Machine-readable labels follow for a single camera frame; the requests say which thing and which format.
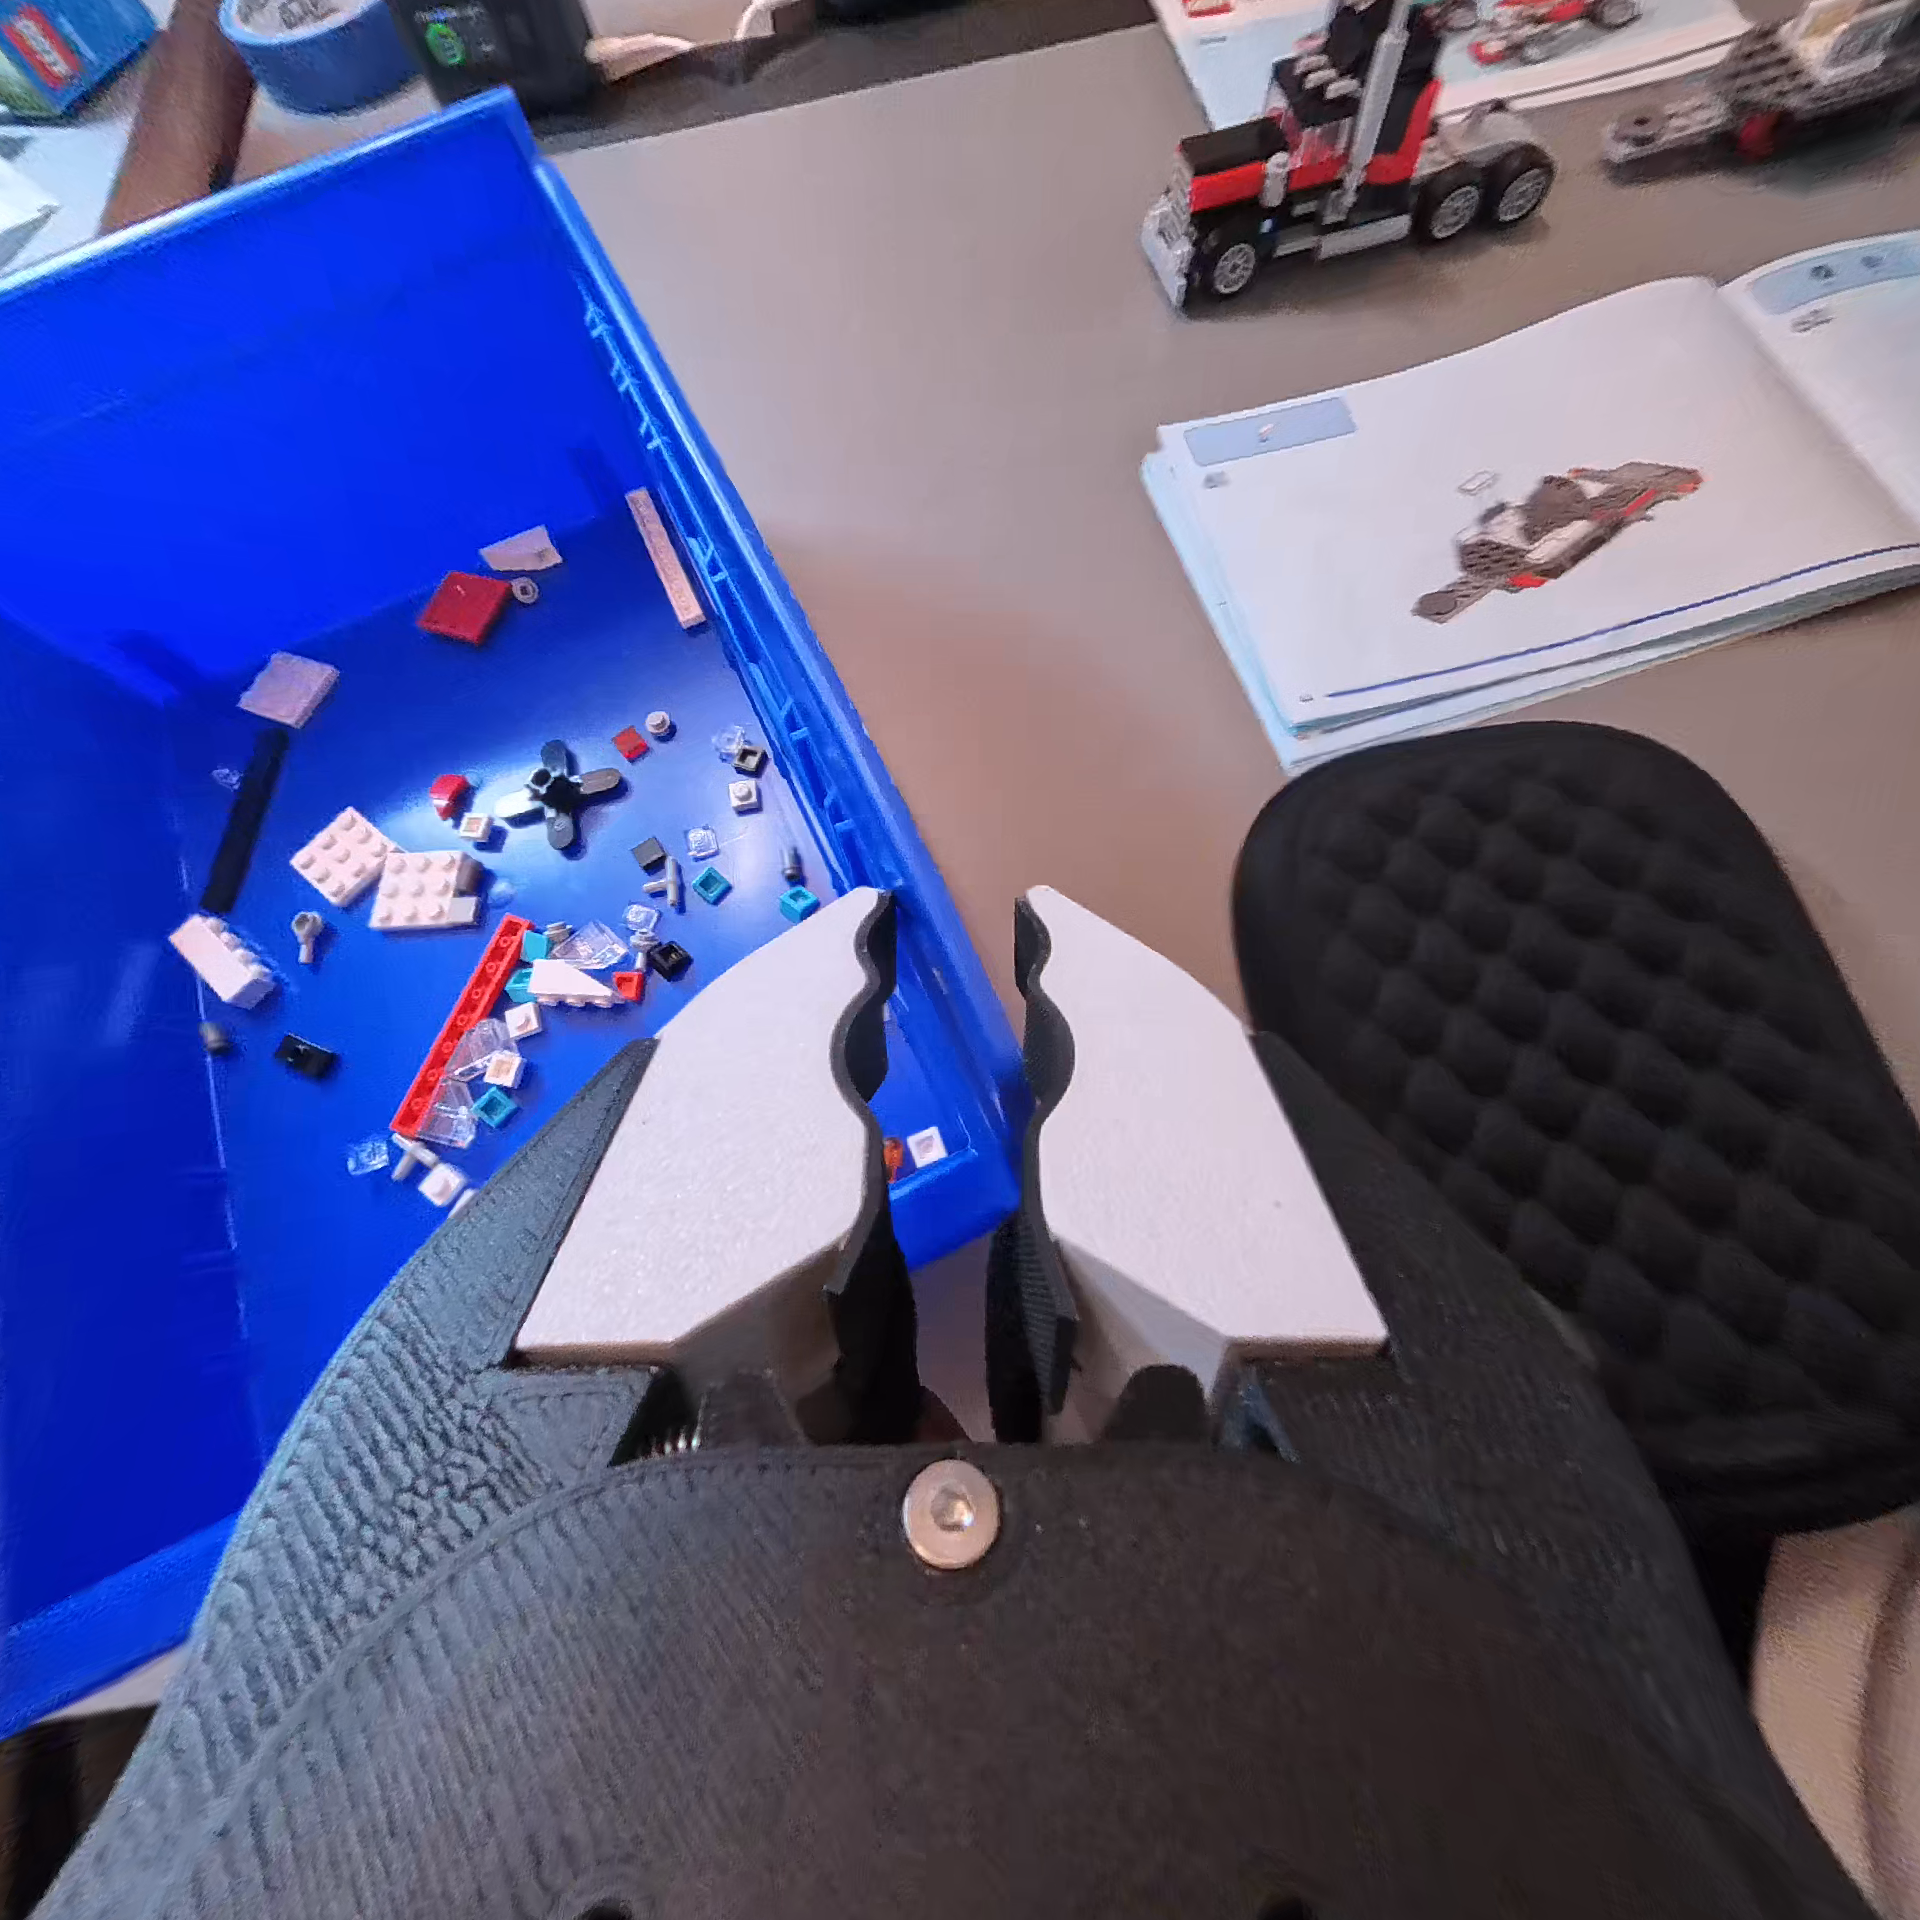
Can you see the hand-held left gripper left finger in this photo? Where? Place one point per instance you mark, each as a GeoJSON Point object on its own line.
{"type": "Point", "coordinates": [720, 1157]}

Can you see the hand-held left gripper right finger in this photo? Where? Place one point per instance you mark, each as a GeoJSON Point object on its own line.
{"type": "Point", "coordinates": [1183, 1183]}

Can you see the pile of lego pieces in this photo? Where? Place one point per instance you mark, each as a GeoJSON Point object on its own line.
{"type": "Point", "coordinates": [427, 887]}

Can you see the blue plastic bin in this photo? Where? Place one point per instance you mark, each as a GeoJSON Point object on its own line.
{"type": "Point", "coordinates": [298, 375]}

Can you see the open lego instruction booklet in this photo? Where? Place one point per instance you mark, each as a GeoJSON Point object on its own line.
{"type": "Point", "coordinates": [1349, 586]}

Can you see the black red lego truck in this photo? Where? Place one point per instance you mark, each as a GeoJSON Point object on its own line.
{"type": "Point", "coordinates": [1320, 165]}

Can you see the closed lego instruction booklet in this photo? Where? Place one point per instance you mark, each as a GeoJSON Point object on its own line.
{"type": "Point", "coordinates": [1574, 66]}

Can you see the grey partly built lego model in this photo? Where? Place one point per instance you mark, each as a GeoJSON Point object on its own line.
{"type": "Point", "coordinates": [1771, 90]}

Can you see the lego set cardboard box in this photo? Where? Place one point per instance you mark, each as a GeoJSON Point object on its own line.
{"type": "Point", "coordinates": [61, 51]}

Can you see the black quilted chair armrest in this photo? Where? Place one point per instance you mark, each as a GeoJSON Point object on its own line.
{"type": "Point", "coordinates": [1574, 977]}

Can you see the person's pale clothing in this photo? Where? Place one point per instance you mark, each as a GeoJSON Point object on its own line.
{"type": "Point", "coordinates": [1836, 1681]}

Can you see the black box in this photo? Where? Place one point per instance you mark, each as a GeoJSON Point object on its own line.
{"type": "Point", "coordinates": [481, 46]}

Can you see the brown wooden plank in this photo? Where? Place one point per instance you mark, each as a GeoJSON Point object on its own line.
{"type": "Point", "coordinates": [174, 136]}

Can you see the blue tape roll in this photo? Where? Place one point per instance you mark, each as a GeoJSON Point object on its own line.
{"type": "Point", "coordinates": [322, 66]}

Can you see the white paper sheet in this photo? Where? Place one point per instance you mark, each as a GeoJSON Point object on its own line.
{"type": "Point", "coordinates": [18, 212]}

